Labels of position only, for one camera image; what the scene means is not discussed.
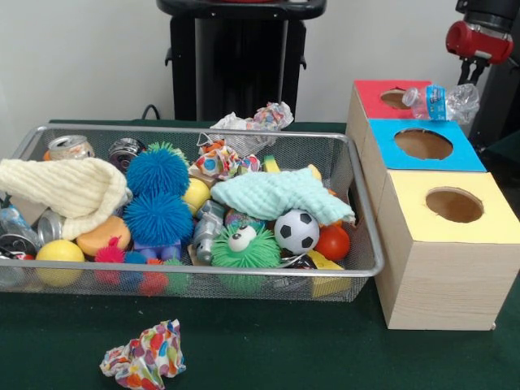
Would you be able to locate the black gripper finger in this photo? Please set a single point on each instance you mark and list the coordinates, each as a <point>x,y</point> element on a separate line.
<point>465,71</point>
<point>476,71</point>

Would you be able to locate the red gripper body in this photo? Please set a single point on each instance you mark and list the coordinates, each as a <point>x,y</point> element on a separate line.
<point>478,44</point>

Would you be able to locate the crushed clear plastic bottle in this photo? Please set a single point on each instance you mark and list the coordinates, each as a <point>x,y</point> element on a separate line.
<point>435,104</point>

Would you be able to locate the mint green waffle cloth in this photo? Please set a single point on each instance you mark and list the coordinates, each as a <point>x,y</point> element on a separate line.
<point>276,195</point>

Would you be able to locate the cream waffle cloth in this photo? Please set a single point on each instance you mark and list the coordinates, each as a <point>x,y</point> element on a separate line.
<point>61,191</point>

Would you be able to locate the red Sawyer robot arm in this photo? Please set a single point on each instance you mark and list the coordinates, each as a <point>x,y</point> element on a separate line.
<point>487,15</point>

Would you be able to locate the wooden box with three holes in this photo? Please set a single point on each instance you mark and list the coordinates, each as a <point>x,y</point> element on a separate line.
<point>443,268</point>

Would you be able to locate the black panel stand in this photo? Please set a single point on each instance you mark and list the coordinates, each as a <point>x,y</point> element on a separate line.
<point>500,106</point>

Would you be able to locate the red ball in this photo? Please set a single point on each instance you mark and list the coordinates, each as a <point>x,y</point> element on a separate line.
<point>335,241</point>

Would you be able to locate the black and white soccer ball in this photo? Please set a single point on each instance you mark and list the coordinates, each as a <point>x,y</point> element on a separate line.
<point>296,231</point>

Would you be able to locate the yellow cheese wedge toy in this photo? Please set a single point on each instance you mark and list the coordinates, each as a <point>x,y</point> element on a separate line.
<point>325,264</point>

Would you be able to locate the green fuzzy toy with eyes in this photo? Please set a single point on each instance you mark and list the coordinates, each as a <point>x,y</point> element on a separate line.
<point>248,250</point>

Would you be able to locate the yellow ball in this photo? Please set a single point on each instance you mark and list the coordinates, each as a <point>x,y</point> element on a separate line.
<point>59,260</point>
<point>197,195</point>

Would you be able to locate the grey robot toy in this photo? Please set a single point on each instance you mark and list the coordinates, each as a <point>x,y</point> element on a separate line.
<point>208,234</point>

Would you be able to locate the blue spiky ball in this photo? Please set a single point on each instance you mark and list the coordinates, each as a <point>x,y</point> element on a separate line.
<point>158,171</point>
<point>158,218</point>

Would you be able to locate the orange round disc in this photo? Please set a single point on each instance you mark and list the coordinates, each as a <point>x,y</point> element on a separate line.
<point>101,236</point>

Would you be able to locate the crushed silver can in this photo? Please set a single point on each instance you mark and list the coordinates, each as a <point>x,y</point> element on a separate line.
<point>69,148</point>

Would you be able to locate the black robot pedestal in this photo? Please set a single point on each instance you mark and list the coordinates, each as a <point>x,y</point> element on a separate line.
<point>240,65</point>

